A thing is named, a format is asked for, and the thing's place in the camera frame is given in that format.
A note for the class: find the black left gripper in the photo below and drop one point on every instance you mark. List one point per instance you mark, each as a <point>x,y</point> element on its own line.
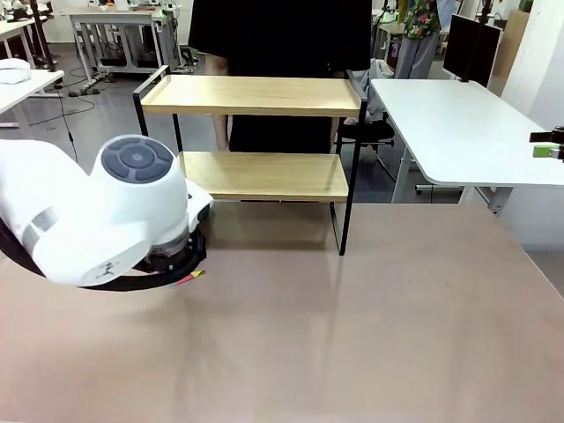
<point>172,263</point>

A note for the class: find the red paper scrap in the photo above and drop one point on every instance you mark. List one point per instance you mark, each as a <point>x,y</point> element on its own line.
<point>184,279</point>

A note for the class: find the yellow paper scrap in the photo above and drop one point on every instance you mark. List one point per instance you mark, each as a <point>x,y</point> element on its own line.
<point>197,274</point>

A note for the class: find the two-tier wooden black-framed shelf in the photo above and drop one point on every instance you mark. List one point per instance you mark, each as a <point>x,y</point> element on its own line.
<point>251,110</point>

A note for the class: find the person's right forearm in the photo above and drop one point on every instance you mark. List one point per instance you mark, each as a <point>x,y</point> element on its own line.
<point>220,132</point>

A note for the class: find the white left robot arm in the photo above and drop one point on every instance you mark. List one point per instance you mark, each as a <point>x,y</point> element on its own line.
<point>88,211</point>

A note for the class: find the floor power strip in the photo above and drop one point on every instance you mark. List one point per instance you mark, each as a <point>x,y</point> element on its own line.
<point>83,91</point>

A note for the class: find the small white table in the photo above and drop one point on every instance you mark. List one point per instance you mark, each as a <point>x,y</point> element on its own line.
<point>26,83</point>

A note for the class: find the black office chair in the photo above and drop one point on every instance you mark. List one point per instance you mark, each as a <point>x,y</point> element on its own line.
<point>370,132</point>

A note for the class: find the white bundle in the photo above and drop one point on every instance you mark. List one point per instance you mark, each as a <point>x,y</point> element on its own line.
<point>13,70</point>

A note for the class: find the grey metal workbench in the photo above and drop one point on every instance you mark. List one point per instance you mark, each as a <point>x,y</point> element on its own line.
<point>114,20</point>

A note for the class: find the person in black shirt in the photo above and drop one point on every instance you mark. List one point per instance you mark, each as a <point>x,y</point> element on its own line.
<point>282,35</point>

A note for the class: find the black stand pole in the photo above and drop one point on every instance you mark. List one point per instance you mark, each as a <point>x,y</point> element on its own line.
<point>42,39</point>

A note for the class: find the grey garment on chair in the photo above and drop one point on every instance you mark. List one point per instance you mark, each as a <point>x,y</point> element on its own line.
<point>374,88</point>

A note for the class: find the white background desk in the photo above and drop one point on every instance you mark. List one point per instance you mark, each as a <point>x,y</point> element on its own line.
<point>17,28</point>

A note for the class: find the large white table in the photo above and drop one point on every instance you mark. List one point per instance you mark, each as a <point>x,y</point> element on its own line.
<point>462,132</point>

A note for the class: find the person in floral shirt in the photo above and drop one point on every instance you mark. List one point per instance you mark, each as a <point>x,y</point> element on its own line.
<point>418,26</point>

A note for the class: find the black monitor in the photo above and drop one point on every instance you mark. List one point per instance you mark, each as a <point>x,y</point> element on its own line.
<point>469,48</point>

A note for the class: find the black and green clamp fixture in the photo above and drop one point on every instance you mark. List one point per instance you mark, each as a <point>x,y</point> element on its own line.
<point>546,135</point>

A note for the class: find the black monitor pole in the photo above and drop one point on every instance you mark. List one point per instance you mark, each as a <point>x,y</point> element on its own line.
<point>486,9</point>

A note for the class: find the brown cardboard panel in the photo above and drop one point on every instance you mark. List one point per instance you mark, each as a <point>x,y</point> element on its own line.
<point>513,44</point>

